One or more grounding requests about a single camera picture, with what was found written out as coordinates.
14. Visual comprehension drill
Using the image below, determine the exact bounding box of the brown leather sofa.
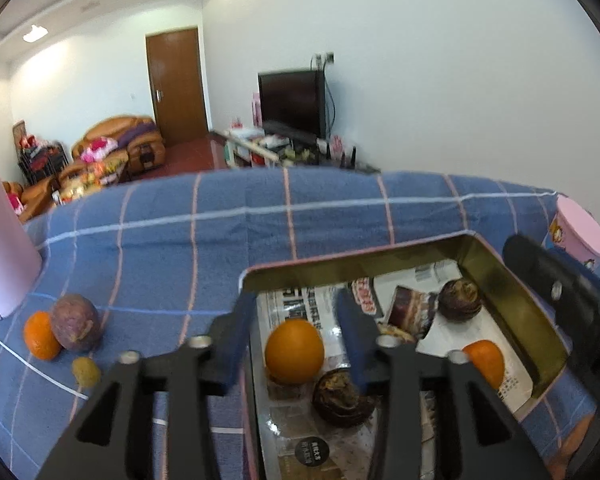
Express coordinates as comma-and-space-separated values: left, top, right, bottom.
2, 176, 59, 223

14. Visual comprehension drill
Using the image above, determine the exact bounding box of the brown wooden door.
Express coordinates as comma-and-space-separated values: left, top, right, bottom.
145, 27, 208, 148

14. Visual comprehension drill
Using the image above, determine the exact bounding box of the pink cartoon cup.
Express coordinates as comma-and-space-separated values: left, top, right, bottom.
543, 195, 600, 271

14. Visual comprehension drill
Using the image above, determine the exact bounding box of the person hand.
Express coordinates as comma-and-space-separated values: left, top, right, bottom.
547, 414, 594, 480

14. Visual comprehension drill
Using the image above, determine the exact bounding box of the brown leather armchair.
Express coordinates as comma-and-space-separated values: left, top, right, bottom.
71, 115, 166, 176

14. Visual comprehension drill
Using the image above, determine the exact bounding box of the purple passion fruit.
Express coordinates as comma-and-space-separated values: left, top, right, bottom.
50, 294, 102, 352

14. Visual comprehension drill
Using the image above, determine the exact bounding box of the dark brown water chestnut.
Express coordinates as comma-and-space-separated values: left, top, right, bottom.
312, 367, 377, 428

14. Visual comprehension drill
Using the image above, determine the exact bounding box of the wall power socket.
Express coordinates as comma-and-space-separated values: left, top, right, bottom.
311, 52, 335, 70

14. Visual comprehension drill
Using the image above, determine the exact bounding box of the black television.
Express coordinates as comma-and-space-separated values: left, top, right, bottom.
258, 70, 326, 139

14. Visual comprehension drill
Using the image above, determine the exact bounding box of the newspaper lining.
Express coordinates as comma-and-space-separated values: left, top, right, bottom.
255, 259, 536, 480

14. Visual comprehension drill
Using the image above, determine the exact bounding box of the coffee table with fruit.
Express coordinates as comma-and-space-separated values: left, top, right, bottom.
58, 154, 128, 204

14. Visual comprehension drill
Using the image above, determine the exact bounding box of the pink metal tin box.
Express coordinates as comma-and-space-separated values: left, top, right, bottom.
237, 231, 581, 480

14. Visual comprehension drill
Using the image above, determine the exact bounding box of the pink electric kettle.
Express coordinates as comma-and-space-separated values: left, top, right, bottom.
0, 180, 42, 320

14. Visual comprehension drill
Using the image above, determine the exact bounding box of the medium orange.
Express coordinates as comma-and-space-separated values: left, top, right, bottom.
264, 318, 325, 386

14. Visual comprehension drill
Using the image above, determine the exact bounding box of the black shelf rack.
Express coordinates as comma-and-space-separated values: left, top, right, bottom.
12, 120, 69, 185

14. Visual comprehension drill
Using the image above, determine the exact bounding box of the pink floral cushion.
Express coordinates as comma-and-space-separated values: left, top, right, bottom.
80, 136, 118, 164

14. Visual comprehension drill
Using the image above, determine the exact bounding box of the small front orange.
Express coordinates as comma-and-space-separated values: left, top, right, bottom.
463, 339, 505, 390

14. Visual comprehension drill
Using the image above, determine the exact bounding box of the white tv stand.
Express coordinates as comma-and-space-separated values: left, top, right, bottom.
209, 128, 321, 169

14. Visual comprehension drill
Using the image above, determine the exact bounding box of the large orange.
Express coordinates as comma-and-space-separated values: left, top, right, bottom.
23, 311, 61, 361

